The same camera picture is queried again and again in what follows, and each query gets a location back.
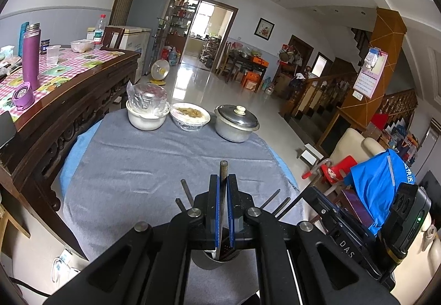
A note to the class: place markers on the pink wall calendar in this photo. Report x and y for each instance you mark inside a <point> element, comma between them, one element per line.
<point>372,74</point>

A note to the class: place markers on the white bowl with snacks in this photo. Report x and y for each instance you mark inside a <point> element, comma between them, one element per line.
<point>82,45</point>

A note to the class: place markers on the purple thermos cap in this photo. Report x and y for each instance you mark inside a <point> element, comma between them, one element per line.
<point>22,96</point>

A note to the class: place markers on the clear water bottle red cap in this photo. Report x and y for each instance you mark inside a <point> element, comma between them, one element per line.
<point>99,32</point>

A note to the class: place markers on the white ceramic bowl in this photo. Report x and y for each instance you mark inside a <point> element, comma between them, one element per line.
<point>146,120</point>

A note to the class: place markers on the aluminium pot lid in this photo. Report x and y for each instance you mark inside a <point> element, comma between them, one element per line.
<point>237,117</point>

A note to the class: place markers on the light blue table cloth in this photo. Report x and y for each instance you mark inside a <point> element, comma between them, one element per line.
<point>74,156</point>

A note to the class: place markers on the blue jacket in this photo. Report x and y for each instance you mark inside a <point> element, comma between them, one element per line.
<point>375,181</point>

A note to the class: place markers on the white chest freezer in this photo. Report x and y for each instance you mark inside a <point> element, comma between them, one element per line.
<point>136,39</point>

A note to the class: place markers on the patterned bowl with food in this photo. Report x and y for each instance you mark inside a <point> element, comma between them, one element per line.
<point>190,117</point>

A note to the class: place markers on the clear plastic cup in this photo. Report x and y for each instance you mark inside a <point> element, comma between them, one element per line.
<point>53,55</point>

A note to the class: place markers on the beige armchair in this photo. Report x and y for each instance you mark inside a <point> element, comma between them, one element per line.
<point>348,143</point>

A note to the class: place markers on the carved dark wooden table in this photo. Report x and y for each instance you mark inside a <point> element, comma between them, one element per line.
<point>69,112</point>

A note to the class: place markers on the metal utensil holder cup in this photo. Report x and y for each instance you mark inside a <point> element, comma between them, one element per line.
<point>206,264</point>

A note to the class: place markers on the orange plastic crate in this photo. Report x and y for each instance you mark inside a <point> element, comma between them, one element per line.
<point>250,80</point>

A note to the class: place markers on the dark smartphone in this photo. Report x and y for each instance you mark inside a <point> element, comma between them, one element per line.
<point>7,129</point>

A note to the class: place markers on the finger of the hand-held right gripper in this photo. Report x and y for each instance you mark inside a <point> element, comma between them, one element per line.
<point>320,203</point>

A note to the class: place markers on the small dark jar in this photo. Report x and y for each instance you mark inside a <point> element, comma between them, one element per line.
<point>45,47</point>

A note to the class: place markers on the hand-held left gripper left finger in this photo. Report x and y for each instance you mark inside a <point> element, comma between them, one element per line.
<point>216,218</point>

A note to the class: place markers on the dark wooden side table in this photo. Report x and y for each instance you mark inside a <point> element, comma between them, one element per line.
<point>248,62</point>

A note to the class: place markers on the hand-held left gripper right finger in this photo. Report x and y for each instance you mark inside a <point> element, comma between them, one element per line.
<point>230,222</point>

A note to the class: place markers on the glass shelf with bottles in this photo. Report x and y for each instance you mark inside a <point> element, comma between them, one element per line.
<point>182,15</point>

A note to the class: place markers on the aluminium pot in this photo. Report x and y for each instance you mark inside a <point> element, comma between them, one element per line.
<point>234,134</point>

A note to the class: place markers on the pink checkered tablecloth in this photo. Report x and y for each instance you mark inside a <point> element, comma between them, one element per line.
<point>69,67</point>

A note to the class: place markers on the large water jug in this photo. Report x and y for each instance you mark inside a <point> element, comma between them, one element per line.
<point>174,56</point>

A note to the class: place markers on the red plastic stool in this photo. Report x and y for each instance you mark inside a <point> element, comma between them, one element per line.
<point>336,169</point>

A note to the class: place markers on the purple thermos flask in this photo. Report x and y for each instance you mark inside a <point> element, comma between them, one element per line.
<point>30,56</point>

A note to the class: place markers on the grey table cloth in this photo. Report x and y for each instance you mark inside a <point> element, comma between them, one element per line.
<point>155,167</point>

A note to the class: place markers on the small white stool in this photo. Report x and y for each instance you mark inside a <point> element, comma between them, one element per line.
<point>309,155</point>

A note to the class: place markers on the purple box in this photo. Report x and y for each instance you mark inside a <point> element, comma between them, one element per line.
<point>358,205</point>

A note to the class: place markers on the wooden stair railing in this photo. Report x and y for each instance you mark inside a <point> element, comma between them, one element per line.
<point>320,91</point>

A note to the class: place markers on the framed wall picture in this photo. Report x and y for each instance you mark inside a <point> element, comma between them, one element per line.
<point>264,29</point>

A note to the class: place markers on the dark wooden chair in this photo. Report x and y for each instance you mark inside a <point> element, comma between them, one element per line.
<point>113,38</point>

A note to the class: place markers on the grey refrigerator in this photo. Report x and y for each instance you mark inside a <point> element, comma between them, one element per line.
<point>148,8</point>

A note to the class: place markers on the white power strip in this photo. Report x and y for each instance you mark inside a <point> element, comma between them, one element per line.
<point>63,263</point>

